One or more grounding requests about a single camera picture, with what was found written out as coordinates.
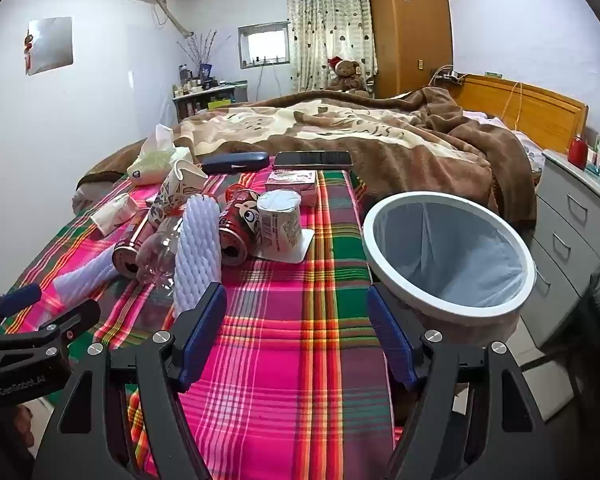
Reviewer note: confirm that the red cartoon drink can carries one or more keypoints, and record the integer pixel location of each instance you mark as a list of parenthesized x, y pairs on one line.
[(237, 222)]

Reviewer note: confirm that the silver wall poster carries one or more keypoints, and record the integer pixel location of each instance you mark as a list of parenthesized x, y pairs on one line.
[(50, 45)]

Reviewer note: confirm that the white power strip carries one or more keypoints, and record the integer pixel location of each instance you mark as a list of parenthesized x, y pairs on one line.
[(450, 76)]

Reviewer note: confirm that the dry branches in vase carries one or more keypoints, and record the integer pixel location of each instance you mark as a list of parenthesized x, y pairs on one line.
[(205, 67)]

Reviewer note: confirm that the white square card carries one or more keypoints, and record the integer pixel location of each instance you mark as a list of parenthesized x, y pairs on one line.
[(305, 249)]

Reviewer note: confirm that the dark blue glasses case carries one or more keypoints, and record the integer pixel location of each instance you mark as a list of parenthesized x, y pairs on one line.
[(235, 162)]

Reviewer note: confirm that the white foam fruit net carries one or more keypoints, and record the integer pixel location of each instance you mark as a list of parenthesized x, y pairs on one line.
[(197, 250), (82, 280)]

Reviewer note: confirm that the yellow tissue pack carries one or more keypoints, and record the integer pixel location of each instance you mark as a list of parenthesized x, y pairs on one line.
[(152, 165)]

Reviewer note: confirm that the wooden bed headboard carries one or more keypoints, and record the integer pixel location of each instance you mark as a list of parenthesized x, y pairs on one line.
[(540, 110)]

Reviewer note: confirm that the white wrapped pipe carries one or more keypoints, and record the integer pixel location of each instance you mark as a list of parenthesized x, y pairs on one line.
[(172, 17)]

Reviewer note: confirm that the wooden wardrobe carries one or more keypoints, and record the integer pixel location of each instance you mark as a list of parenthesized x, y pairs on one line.
[(410, 35)]

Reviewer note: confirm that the small pink box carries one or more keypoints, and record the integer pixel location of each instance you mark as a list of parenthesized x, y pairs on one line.
[(292, 180)]

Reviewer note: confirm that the patterned crushed paper cup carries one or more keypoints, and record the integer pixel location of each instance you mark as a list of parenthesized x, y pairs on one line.
[(172, 192)]

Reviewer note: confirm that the red bottle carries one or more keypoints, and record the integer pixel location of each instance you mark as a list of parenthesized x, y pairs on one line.
[(577, 152)]

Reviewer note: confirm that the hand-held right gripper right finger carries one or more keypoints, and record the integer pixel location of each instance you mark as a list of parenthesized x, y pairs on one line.
[(390, 340)]

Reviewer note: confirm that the grey bin liner bag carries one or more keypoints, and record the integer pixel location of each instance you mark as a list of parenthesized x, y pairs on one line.
[(445, 255)]

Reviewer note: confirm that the cluttered low shelf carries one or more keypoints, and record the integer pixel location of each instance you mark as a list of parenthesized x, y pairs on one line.
[(200, 105)]

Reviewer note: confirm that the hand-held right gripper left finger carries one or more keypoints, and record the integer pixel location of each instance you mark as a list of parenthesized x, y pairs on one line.
[(200, 340)]

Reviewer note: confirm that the pink green plaid cloth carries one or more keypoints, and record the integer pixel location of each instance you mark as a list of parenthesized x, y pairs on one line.
[(290, 360)]

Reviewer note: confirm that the brown teddy bear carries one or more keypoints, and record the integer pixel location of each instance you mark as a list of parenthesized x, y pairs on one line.
[(348, 72)]

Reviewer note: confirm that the grey drawer cabinet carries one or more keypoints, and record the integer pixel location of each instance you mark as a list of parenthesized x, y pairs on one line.
[(565, 220)]

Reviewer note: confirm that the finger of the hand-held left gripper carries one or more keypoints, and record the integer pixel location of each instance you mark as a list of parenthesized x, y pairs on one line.
[(70, 317), (20, 300)]

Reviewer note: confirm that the white round trash bin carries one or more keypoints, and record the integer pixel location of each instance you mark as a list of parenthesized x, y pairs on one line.
[(480, 312)]

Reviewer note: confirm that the plain white crushed paper cup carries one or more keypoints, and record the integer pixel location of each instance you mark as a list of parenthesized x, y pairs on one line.
[(112, 212)]

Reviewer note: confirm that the white yogurt tub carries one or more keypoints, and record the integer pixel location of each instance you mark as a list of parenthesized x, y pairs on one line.
[(279, 225)]

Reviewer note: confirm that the brown patterned blanket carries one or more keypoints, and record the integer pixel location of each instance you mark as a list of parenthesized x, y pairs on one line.
[(405, 160)]

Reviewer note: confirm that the black flat tablet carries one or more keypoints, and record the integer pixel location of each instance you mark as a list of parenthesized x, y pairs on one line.
[(312, 160)]

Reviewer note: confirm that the heart print curtain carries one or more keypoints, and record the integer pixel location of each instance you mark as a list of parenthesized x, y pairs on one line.
[(325, 20)]

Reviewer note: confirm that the pink pillow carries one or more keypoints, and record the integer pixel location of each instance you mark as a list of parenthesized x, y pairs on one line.
[(480, 117)]

